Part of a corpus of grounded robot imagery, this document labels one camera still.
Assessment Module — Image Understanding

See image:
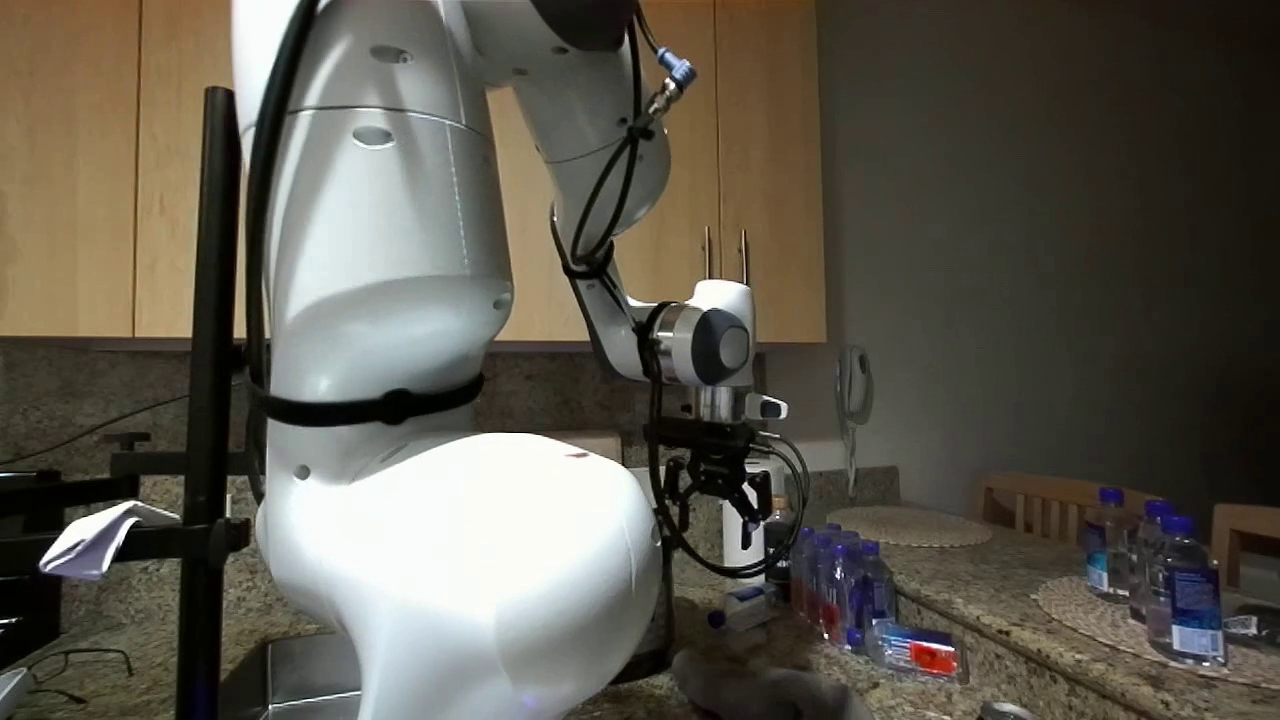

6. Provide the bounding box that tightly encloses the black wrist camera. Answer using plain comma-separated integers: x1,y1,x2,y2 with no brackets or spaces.
648,416,766,450

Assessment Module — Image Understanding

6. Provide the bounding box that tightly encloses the light wooden chair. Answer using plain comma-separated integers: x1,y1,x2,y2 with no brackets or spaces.
1206,501,1280,593
977,471,1135,547

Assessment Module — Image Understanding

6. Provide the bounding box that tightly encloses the round woven placemat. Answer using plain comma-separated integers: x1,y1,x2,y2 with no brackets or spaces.
1032,573,1280,692

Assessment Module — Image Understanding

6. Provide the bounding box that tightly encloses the blue label water bottle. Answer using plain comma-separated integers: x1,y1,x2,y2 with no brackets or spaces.
1155,510,1232,672
1077,483,1135,599
1129,495,1182,633

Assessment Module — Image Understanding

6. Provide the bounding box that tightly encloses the red white packet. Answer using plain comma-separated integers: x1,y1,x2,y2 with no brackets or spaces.
863,619,967,684

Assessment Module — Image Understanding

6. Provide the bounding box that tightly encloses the white folded paper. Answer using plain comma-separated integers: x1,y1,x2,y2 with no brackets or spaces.
34,495,185,586

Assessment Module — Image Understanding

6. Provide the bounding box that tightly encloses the white wall phone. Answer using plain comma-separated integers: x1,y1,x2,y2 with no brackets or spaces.
831,345,874,503

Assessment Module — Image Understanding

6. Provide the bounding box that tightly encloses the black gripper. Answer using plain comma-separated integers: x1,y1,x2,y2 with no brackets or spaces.
661,439,778,541

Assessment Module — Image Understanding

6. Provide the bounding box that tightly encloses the grey towel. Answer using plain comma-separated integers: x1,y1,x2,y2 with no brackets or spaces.
668,610,873,720

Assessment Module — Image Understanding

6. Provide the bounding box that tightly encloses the light wooden wall cabinet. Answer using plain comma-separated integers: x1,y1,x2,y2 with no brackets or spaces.
0,0,831,346

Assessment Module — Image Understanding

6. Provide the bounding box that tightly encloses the black vertical stand pole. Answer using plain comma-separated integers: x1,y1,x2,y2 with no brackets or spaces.
176,83,246,720

